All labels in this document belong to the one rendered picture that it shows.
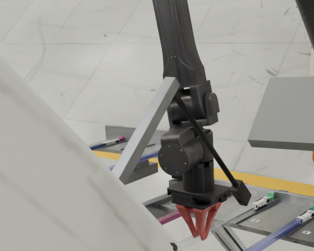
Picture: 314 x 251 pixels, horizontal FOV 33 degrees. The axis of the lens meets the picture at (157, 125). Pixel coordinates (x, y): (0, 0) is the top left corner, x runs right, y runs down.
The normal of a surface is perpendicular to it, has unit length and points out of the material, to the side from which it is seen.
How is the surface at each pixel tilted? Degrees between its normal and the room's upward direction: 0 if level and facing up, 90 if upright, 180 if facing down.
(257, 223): 45
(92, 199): 90
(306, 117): 0
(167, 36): 52
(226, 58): 0
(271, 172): 0
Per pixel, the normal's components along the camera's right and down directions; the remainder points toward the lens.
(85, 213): 0.78, 0.10
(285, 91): -0.45, -0.60
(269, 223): -0.01, -0.99
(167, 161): -0.47, 0.21
